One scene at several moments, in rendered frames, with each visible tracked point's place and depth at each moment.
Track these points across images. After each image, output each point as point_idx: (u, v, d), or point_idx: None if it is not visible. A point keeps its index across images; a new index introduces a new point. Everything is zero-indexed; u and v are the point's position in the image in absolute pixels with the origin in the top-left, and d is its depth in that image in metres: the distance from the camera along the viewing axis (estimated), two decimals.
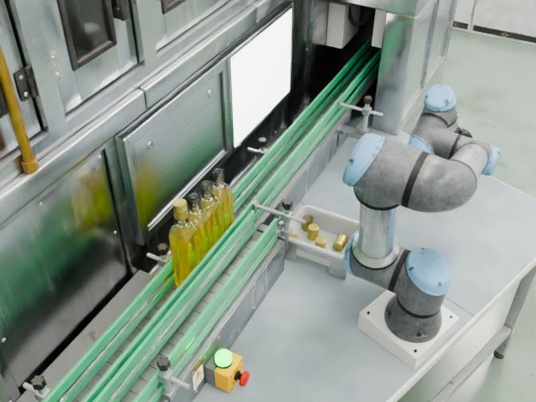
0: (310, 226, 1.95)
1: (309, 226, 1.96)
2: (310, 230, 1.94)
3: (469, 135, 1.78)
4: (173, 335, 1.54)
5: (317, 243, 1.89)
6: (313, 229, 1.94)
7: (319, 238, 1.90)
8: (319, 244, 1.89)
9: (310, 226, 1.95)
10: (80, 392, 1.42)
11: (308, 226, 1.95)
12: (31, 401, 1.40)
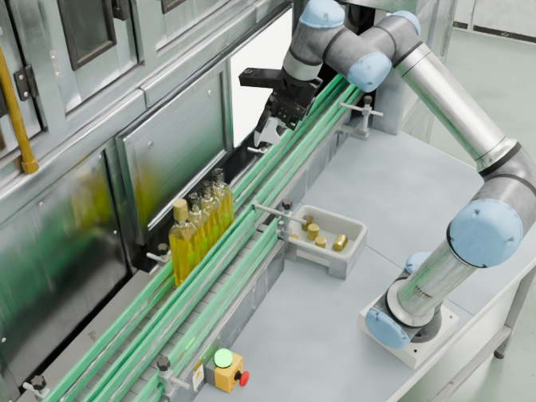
0: (310, 226, 1.95)
1: (309, 226, 1.96)
2: (310, 230, 1.94)
3: None
4: (173, 335, 1.54)
5: (317, 243, 1.90)
6: (313, 229, 1.94)
7: (319, 238, 1.91)
8: (319, 244, 1.89)
9: (310, 226, 1.95)
10: (80, 392, 1.42)
11: (308, 226, 1.95)
12: (31, 401, 1.40)
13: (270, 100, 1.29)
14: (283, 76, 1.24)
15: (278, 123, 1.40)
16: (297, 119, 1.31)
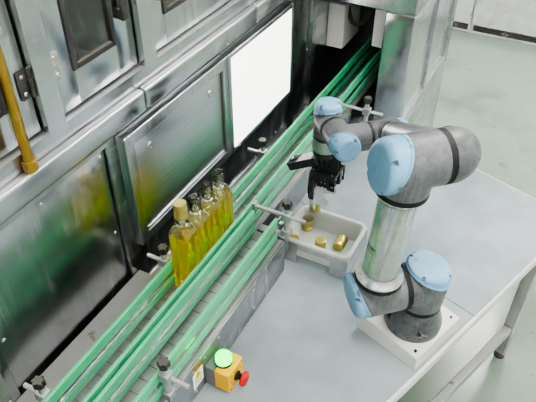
0: None
1: None
2: None
3: None
4: (173, 335, 1.54)
5: (317, 243, 1.90)
6: None
7: (319, 238, 1.91)
8: (319, 244, 1.89)
9: None
10: (80, 392, 1.42)
11: None
12: (31, 401, 1.40)
13: (311, 175, 1.77)
14: (314, 155, 1.74)
15: (325, 191, 1.88)
16: (333, 183, 1.78)
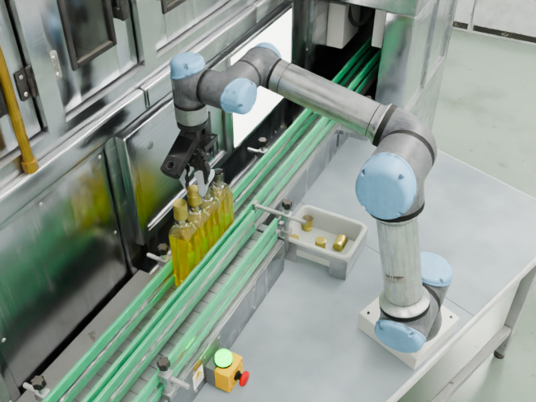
0: (192, 191, 1.53)
1: (188, 195, 1.53)
2: (198, 191, 1.52)
3: None
4: (173, 335, 1.54)
5: (317, 243, 1.90)
6: (197, 189, 1.53)
7: (319, 238, 1.91)
8: (319, 244, 1.89)
9: (191, 191, 1.53)
10: (80, 392, 1.42)
11: (190, 193, 1.52)
12: (31, 401, 1.40)
13: (202, 154, 1.44)
14: (199, 130, 1.41)
15: (187, 175, 1.55)
16: (210, 145, 1.51)
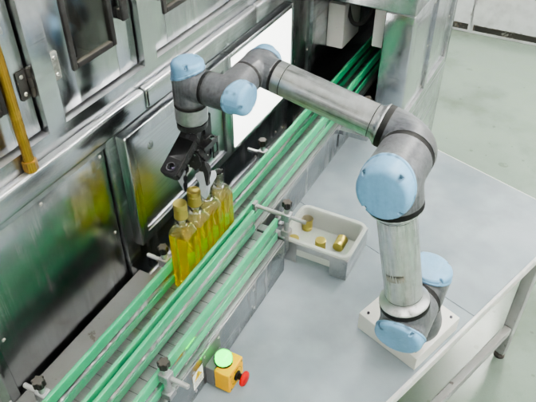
0: (192, 192, 1.53)
1: (188, 196, 1.53)
2: (198, 192, 1.53)
3: None
4: (173, 335, 1.54)
5: (317, 243, 1.90)
6: (197, 191, 1.53)
7: (319, 238, 1.91)
8: (319, 244, 1.89)
9: (191, 192, 1.53)
10: (80, 392, 1.42)
11: (190, 195, 1.52)
12: (31, 401, 1.40)
13: (202, 155, 1.45)
14: (199, 132, 1.41)
15: (186, 176, 1.55)
16: (210, 147, 1.51)
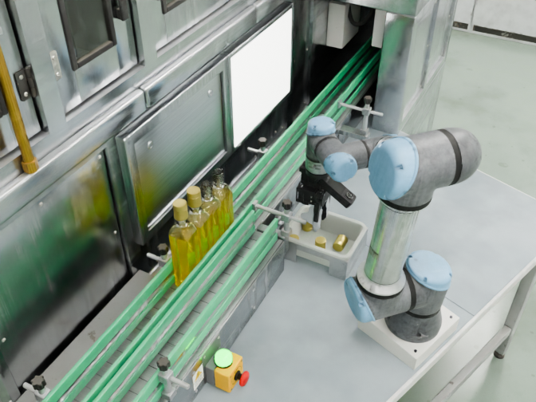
0: (192, 192, 1.53)
1: (188, 196, 1.53)
2: (198, 192, 1.53)
3: (314, 214, 1.78)
4: (173, 335, 1.54)
5: (317, 243, 1.90)
6: (197, 191, 1.53)
7: (319, 238, 1.91)
8: (319, 244, 1.89)
9: (191, 192, 1.53)
10: (80, 392, 1.42)
11: (190, 195, 1.52)
12: (31, 401, 1.40)
13: None
14: None
15: (311, 221, 1.83)
16: None
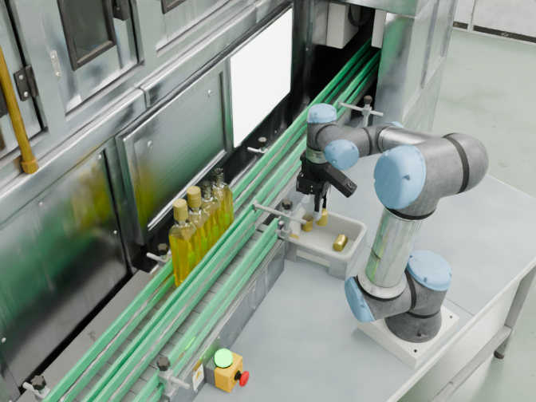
0: (192, 192, 1.53)
1: (188, 196, 1.53)
2: (198, 192, 1.53)
3: (315, 204, 1.76)
4: (173, 335, 1.54)
5: None
6: (197, 191, 1.53)
7: None
8: (321, 215, 1.82)
9: (191, 192, 1.53)
10: (80, 392, 1.42)
11: (190, 195, 1.52)
12: (31, 401, 1.40)
13: None
14: None
15: (312, 210, 1.81)
16: None
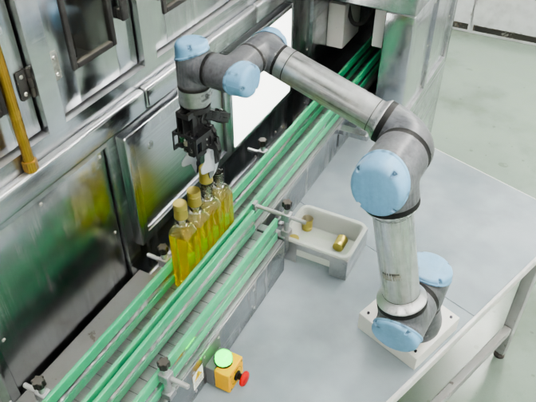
0: (192, 192, 1.53)
1: (188, 196, 1.53)
2: (198, 192, 1.53)
3: (218, 154, 1.49)
4: (173, 335, 1.54)
5: None
6: (197, 191, 1.53)
7: None
8: None
9: (191, 192, 1.53)
10: (80, 392, 1.42)
11: (190, 195, 1.52)
12: (31, 401, 1.40)
13: None
14: None
15: (209, 168, 1.52)
16: (180, 143, 1.46)
